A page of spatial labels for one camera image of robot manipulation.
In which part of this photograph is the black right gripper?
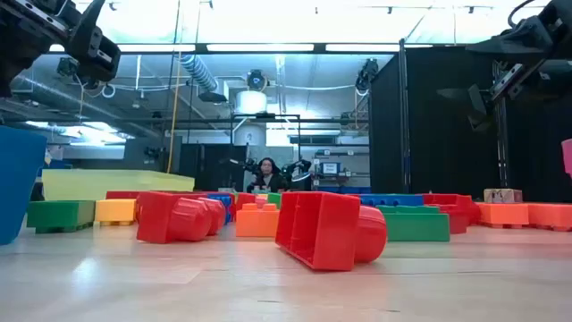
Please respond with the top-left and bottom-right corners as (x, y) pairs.
(436, 27), (572, 133)

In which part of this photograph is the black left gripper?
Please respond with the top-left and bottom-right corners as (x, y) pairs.
(0, 0), (122, 98)

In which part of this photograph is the red chunky toy block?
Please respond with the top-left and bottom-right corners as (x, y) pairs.
(135, 191), (228, 245)
(105, 191), (148, 200)
(274, 191), (389, 273)
(235, 191), (257, 212)

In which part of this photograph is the green printed toy brick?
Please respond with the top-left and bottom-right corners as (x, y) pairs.
(25, 199), (96, 234)

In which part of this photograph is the pink plastic bin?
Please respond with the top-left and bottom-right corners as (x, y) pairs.
(560, 138), (572, 179)

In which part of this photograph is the yellow translucent plastic bin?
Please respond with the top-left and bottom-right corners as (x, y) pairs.
(41, 168), (197, 202)

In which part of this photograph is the blue plastic bin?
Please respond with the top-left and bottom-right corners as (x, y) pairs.
(0, 124), (49, 246)

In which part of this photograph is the white cylindrical tank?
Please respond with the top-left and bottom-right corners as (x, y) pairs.
(234, 89), (268, 115)

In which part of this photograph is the person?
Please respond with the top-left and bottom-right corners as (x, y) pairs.
(246, 157), (290, 194)

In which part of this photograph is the black ceiling camera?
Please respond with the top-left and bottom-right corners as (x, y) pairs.
(55, 56), (81, 78)
(355, 57), (380, 93)
(246, 69), (269, 93)

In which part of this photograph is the large metal duct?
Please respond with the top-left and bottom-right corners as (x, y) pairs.
(0, 73), (157, 140)

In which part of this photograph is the yellow hanging cable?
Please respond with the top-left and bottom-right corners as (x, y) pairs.
(165, 0), (184, 174)

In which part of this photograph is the ribbed flexible duct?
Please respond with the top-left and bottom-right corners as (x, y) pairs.
(178, 54), (220, 93)

